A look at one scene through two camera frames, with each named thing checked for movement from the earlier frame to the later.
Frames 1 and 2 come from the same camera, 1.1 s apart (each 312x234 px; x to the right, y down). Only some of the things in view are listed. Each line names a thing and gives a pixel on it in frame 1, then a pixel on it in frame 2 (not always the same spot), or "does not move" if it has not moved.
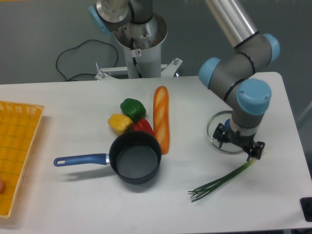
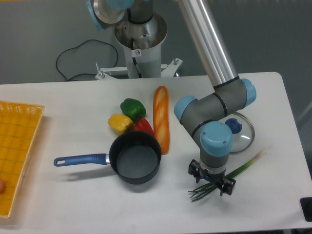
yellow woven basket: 19,126 does not move
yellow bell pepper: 120,123 does not move
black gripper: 235,137 → 227,185
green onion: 209,188 does not move
